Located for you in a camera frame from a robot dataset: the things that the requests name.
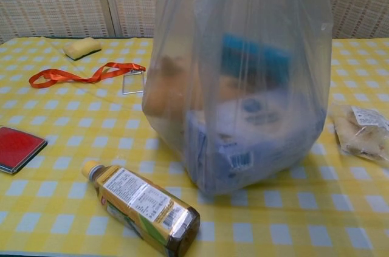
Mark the transparent plastic bag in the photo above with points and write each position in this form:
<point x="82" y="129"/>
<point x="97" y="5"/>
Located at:
<point x="243" y="11"/>

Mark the tan bread loaf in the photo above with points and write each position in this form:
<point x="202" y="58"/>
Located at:
<point x="164" y="93"/>

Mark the white pack with blue logo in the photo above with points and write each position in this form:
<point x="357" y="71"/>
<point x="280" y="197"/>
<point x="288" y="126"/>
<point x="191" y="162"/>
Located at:
<point x="252" y="117"/>

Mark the clear badge holder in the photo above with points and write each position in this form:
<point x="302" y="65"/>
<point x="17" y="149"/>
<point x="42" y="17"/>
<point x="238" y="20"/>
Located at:
<point x="133" y="84"/>

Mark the blue cookie box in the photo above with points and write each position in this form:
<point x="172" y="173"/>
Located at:
<point x="252" y="56"/>

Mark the yellow checked tablecloth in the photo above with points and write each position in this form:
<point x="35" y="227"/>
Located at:
<point x="91" y="123"/>

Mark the tea bottle with yellow cap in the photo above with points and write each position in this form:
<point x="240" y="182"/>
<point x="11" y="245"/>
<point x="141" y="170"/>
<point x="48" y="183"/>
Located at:
<point x="136" y="199"/>

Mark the yellow sponge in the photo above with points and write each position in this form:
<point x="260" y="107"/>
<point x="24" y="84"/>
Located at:
<point x="82" y="47"/>

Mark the clear wrapped bread packet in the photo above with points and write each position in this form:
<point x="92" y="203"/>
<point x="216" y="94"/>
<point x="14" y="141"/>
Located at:
<point x="358" y="132"/>

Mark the red stamp pad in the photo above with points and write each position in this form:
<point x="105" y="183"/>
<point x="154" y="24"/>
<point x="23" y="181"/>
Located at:
<point x="18" y="147"/>

